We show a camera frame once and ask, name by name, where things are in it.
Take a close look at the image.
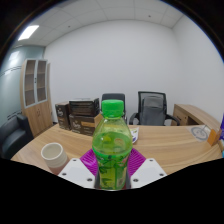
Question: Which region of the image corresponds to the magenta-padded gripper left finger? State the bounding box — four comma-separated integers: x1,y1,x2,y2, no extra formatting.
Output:
57,148,100,190

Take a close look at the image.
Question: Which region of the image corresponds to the round white patterned disc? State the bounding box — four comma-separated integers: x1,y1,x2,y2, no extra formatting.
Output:
190,125,211,141

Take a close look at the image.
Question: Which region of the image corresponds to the black mesh office chair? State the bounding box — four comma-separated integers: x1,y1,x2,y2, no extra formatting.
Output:
128,90,181,127

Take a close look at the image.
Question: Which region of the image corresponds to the wooden side desk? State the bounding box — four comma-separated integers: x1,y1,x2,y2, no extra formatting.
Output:
171,103,214,131

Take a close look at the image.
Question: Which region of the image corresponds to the dark padded office chair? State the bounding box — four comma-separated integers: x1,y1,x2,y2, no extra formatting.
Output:
100,92,128,125

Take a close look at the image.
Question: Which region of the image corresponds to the upright purple box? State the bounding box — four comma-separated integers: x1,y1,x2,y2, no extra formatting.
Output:
219,113,224,134

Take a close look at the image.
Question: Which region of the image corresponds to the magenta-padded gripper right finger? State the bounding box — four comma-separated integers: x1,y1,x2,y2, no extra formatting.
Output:
126,148,168,190

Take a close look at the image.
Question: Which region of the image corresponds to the long dark brown box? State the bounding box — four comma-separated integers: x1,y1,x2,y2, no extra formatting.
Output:
68,97,101,117

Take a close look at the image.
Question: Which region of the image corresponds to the brown box with tan end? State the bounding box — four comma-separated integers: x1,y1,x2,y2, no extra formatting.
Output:
68,113,104,137

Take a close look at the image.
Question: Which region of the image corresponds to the black leather armchair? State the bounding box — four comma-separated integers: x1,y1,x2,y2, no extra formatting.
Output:
0,113,34,160

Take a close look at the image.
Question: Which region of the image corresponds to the small dark brown box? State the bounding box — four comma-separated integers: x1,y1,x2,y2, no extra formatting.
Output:
54,101,72,131

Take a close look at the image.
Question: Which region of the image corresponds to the green drink bottle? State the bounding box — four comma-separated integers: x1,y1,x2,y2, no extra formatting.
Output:
91,99,134,191

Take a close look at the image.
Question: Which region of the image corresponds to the wooden shelf cabinet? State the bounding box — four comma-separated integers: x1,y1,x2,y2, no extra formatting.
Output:
19,58,54,138

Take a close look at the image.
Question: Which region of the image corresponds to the rectangular ceiling light panel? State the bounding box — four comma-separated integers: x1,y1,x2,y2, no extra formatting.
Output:
17,24,40,42

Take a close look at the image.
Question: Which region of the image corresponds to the pink and white ribbed cup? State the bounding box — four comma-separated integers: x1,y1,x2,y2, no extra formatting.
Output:
40,142,69,175

